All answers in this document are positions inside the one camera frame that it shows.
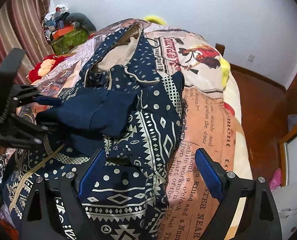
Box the navy patterned hooded garment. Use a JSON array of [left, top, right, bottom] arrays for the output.
[[3, 22, 184, 239]]

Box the clutter pile of clothes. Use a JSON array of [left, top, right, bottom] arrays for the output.
[[42, 4, 69, 42]]

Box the red plush toy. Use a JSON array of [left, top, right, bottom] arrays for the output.
[[27, 54, 65, 82]]

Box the pink slipper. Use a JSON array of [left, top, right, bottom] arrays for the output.
[[269, 168, 282, 191]]

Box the green patterned storage box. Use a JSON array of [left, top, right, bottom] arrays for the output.
[[51, 28, 89, 55]]

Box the orange box on pile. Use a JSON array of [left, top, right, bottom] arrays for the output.
[[52, 25, 75, 40]]

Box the printed newspaper pattern bedspread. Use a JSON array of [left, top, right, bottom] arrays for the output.
[[0, 17, 254, 240]]

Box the red gold striped curtain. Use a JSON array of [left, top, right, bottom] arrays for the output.
[[0, 0, 53, 84]]

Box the grey plush pillow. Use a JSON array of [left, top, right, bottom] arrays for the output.
[[65, 12, 96, 33]]

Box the white wall socket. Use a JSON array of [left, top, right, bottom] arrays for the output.
[[248, 55, 255, 62]]

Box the wooden bed post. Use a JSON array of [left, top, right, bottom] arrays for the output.
[[215, 43, 225, 56]]

